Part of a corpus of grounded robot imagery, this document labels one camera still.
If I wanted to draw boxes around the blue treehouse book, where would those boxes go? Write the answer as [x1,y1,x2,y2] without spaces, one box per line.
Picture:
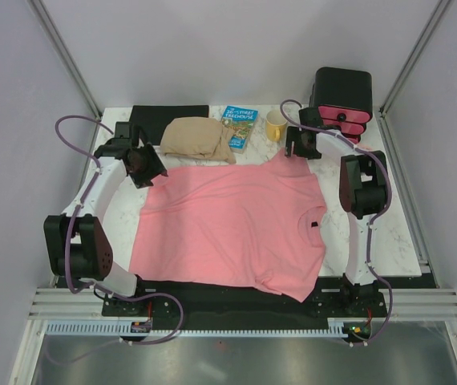
[220,106,259,153]

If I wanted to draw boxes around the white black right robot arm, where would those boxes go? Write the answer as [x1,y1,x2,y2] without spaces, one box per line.
[279,105,392,316]

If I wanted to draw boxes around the black pink drawer unit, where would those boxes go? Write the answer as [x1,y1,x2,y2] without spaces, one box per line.
[309,67,373,144]

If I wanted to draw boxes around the yellow mug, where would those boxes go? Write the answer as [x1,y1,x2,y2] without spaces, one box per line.
[265,110,287,142]

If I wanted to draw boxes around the right aluminium frame post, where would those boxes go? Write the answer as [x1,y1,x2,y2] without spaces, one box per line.
[378,0,454,117]

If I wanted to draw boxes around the left aluminium frame post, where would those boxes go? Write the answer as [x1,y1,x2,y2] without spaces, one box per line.
[27,0,102,118]

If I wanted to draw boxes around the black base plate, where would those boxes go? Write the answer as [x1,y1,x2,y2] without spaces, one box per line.
[53,274,437,332]

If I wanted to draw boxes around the pink t shirt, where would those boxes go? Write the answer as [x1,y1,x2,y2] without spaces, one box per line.
[129,152,326,302]

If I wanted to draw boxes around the black notebook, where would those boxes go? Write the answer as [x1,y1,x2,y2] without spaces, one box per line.
[129,104,209,146]

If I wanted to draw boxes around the aluminium front rail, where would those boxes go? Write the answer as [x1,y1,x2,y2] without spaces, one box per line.
[29,287,457,321]

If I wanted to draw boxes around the beige t shirt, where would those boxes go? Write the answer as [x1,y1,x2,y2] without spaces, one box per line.
[160,117,236,164]

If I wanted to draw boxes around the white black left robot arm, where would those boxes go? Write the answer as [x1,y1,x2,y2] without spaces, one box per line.
[43,122,168,315]

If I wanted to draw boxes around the aluminium frame post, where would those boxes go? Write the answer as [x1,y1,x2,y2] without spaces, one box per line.
[27,0,102,118]
[378,0,454,117]

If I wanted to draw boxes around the white slotted cable duct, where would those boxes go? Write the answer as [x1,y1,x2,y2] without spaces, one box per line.
[45,318,370,338]

